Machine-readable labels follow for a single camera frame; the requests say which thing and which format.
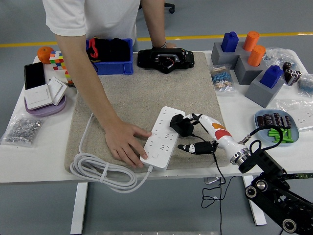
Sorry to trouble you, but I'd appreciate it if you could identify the person's right hand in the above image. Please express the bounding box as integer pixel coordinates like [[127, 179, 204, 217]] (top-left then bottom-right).
[[104, 121, 153, 169]]

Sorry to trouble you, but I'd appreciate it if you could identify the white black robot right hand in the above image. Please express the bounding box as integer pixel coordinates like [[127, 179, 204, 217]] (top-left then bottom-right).
[[178, 113, 247, 160]]

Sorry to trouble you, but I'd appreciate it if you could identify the white power strip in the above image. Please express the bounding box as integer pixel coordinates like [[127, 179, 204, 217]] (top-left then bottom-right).
[[139, 105, 186, 172]]

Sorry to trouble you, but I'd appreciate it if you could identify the black plug adapter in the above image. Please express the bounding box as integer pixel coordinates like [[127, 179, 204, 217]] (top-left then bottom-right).
[[169, 114, 195, 138]]

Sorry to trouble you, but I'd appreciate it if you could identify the black device housing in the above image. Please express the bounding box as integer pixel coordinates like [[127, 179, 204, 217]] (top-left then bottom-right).
[[136, 47, 196, 74]]

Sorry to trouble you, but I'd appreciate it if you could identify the black office chair base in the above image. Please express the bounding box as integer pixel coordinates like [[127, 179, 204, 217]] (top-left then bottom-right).
[[138, 0, 176, 14]]

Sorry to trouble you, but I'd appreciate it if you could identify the long grey block holder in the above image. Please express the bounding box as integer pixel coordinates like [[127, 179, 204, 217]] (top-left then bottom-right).
[[210, 41, 247, 67]]

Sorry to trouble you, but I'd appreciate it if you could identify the pile of black capacitors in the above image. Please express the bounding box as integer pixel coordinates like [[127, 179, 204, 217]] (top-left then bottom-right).
[[255, 112, 292, 130]]

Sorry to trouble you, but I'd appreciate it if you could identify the grey-brown mat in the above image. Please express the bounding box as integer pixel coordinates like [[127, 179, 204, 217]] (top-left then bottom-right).
[[64, 51, 233, 175]]

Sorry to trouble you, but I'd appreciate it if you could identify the tall grey block holder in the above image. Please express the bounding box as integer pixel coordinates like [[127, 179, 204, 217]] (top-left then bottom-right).
[[245, 70, 286, 109]]

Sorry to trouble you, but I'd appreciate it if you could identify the blue plastic bin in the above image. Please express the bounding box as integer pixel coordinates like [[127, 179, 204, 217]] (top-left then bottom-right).
[[85, 38, 134, 76]]

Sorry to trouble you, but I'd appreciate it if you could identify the blue square peg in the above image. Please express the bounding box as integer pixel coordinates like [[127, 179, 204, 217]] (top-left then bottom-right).
[[259, 65, 284, 89], [221, 31, 239, 53]]

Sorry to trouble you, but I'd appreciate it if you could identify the bag of striped resistors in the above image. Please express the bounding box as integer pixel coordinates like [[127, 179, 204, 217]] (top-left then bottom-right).
[[210, 63, 237, 94]]

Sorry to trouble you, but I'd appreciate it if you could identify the pile of green cylinders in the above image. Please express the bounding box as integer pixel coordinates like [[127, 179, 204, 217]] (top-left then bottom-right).
[[268, 128, 293, 144]]

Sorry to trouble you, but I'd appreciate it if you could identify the square grey block holder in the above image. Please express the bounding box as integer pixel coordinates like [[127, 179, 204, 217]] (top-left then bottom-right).
[[234, 55, 268, 86]]

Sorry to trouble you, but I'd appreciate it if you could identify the person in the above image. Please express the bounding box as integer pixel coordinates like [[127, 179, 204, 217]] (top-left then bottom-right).
[[43, 0, 142, 40]]

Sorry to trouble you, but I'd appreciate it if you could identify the light blue plate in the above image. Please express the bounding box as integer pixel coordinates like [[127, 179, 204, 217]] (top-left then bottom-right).
[[253, 109, 300, 147]]

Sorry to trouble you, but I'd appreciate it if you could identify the white table leg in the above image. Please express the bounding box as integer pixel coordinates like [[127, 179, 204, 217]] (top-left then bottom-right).
[[242, 175, 267, 226], [70, 182, 88, 235]]

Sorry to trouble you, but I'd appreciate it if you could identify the orange cylinder peg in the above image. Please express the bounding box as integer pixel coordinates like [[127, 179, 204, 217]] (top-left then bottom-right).
[[243, 30, 260, 52], [247, 45, 267, 67]]

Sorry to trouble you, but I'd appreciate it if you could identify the bagged white socket panel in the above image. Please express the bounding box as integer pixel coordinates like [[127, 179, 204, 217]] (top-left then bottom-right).
[[275, 99, 313, 132]]

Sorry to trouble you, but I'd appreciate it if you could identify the purple tray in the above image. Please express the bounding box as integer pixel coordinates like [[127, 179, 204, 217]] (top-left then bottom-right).
[[23, 94, 67, 117]]

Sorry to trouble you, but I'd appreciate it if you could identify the black table control panel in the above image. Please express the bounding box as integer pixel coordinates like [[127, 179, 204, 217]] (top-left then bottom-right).
[[285, 173, 313, 180]]

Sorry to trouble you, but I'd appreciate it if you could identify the colourful puzzle cube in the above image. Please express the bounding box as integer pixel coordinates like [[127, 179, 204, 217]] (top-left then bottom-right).
[[64, 68, 74, 85], [49, 50, 65, 71]]

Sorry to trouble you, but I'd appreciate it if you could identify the black cylinder capacitor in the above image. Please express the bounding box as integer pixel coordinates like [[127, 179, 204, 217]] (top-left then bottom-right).
[[292, 70, 303, 85], [282, 62, 293, 83], [286, 68, 298, 86]]

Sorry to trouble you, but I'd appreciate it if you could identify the crumpled clear plastic bag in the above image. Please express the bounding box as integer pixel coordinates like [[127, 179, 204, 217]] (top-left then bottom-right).
[[264, 46, 298, 69]]

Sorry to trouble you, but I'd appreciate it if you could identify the bag of blue resistors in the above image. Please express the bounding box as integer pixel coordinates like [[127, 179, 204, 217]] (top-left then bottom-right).
[[297, 72, 313, 97]]

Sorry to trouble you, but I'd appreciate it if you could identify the bag of metal nuts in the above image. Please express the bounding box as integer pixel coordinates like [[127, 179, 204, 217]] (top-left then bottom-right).
[[0, 113, 47, 148]]

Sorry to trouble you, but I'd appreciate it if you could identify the black smartphone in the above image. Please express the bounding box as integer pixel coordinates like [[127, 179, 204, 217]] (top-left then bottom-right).
[[23, 62, 46, 91]]

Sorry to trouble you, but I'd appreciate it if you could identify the orange fruit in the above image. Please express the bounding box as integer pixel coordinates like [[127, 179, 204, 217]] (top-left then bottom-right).
[[37, 46, 54, 65]]

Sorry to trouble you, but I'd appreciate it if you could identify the white power cord with plug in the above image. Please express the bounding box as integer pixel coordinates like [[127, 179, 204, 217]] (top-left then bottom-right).
[[70, 113, 154, 194]]

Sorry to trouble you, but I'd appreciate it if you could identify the black fabric with red straps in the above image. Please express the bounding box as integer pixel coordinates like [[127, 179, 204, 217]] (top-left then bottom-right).
[[88, 37, 131, 63]]

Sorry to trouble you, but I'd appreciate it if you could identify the thin black adapter cord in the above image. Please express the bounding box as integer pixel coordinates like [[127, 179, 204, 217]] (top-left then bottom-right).
[[190, 133, 234, 235]]

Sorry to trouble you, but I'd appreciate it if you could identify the small white wall switch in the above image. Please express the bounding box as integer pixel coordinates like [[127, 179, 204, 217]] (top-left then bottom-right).
[[46, 76, 68, 106]]

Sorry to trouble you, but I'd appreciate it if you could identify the large white wall switch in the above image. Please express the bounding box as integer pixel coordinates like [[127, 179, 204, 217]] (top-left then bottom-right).
[[24, 84, 54, 111]]

